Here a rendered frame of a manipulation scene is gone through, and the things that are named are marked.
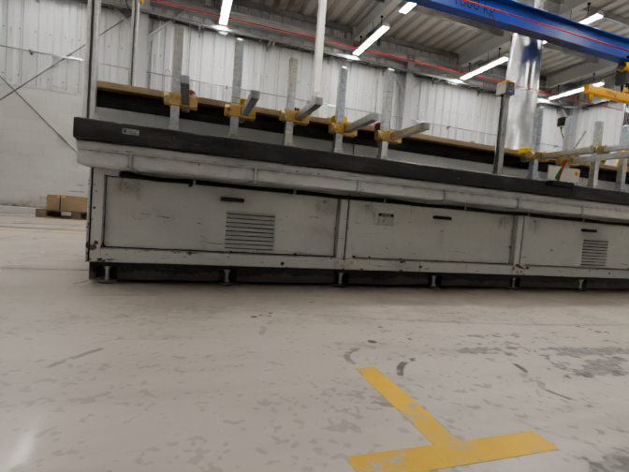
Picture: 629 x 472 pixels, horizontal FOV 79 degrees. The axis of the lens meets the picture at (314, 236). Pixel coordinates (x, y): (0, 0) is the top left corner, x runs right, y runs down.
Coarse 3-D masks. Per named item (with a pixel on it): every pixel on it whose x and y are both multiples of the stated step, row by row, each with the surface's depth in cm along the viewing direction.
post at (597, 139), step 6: (594, 126) 243; (600, 126) 240; (594, 132) 242; (600, 132) 240; (594, 138) 242; (600, 138) 241; (594, 144) 242; (600, 144) 241; (594, 162) 241; (594, 168) 241; (594, 174) 241; (588, 180) 245; (594, 180) 242
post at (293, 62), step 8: (288, 64) 179; (296, 64) 176; (288, 72) 178; (296, 72) 177; (288, 80) 177; (296, 80) 177; (288, 88) 176; (288, 96) 176; (288, 104) 177; (288, 128) 178; (288, 136) 178
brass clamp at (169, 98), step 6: (168, 96) 159; (174, 96) 161; (180, 96) 161; (192, 96) 163; (168, 102) 160; (174, 102) 161; (180, 102) 161; (192, 102) 163; (180, 108) 166; (186, 108) 165; (192, 108) 164
